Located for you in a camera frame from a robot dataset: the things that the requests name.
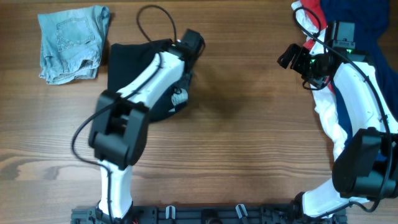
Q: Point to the black shorts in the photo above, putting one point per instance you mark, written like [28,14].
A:
[127,62]

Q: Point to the red garment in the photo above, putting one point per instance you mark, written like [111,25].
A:
[313,21]

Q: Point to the white garment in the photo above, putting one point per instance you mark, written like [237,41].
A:
[331,110]

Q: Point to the navy blue garment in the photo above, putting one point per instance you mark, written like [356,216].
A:
[371,20]

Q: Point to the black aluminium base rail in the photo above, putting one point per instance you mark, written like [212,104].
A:
[268,214]

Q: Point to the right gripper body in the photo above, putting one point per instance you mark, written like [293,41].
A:
[298,59]

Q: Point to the folded light denim shorts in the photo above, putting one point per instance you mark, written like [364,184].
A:
[72,43]

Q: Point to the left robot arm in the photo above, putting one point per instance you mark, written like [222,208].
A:
[147,83]

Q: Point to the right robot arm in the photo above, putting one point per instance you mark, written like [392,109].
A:
[366,168]

